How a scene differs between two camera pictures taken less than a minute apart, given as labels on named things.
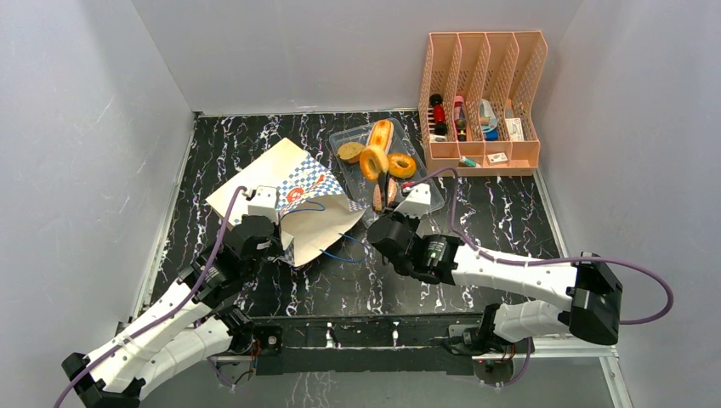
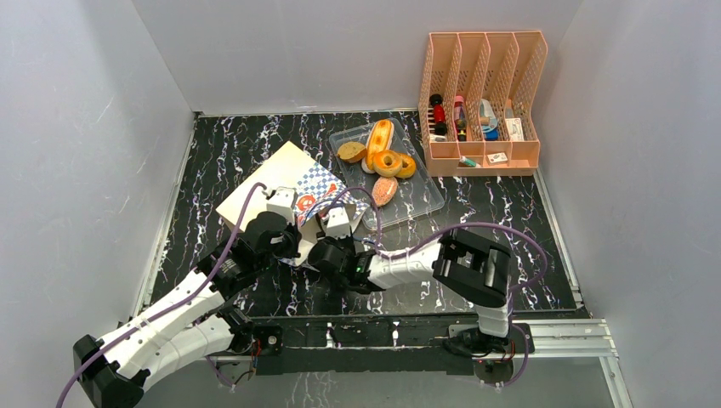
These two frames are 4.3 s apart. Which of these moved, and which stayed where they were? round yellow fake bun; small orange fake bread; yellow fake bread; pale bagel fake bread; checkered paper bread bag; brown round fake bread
Moved: pale bagel fake bread; checkered paper bread bag
Stayed: small orange fake bread; brown round fake bread; yellow fake bread; round yellow fake bun
